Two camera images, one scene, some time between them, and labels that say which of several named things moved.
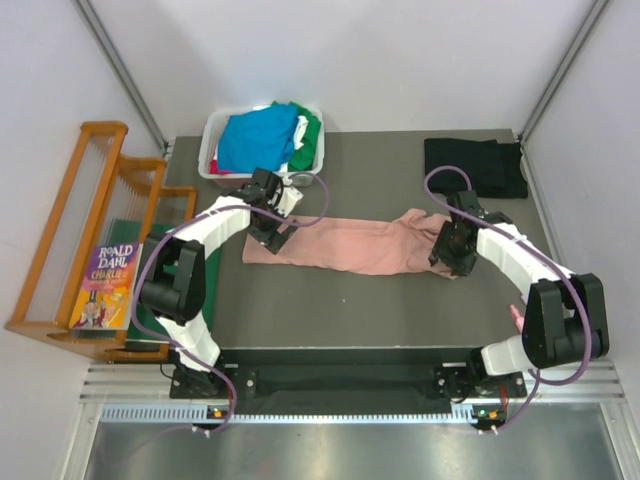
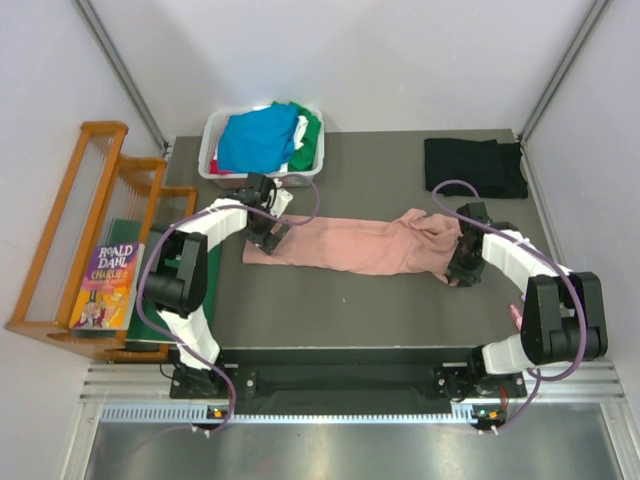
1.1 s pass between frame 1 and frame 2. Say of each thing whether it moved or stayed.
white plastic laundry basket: stayed
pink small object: stayed
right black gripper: moved
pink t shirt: stayed
